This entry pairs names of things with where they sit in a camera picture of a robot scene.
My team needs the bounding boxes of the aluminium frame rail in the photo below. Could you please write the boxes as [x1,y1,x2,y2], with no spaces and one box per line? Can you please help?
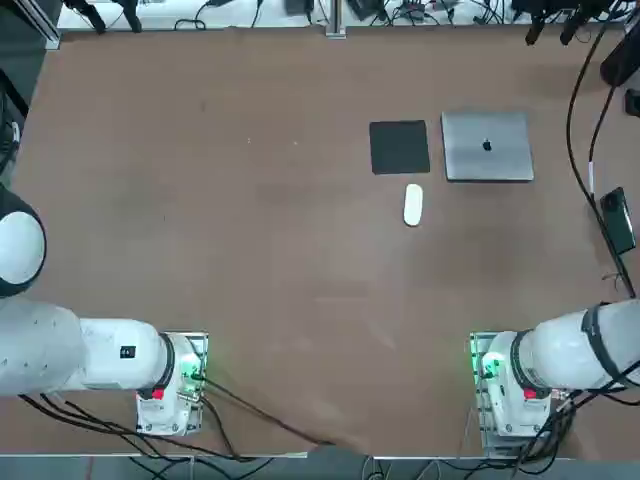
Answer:
[8,0,62,51]

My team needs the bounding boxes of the silver closed laptop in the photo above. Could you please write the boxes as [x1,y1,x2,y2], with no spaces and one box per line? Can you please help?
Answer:
[440,110,535,183]

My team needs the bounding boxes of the thick black cable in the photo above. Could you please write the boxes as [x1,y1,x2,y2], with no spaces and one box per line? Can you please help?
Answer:
[566,9,637,297]

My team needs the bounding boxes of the dark green model phone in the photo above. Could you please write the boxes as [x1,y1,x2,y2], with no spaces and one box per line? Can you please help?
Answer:
[599,186,637,256]

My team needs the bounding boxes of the black base cable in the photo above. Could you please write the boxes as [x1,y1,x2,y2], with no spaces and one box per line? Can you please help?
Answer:
[18,392,257,462]
[199,375,337,447]
[517,362,640,462]

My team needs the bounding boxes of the aluminium profile post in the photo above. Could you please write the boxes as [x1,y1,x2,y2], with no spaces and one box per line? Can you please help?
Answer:
[325,0,348,39]

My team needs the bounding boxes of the black tripod legs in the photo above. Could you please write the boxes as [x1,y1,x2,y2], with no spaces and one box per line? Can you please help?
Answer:
[63,0,144,35]
[524,0,604,47]

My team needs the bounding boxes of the black mouse pad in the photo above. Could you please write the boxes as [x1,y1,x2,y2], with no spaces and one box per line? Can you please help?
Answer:
[368,119,432,176]

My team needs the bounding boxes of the white computer mouse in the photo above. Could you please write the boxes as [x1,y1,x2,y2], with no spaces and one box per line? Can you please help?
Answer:
[403,183,424,228]

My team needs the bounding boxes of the black cable with white tag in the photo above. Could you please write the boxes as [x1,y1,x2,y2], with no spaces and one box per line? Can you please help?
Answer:
[586,82,624,211]

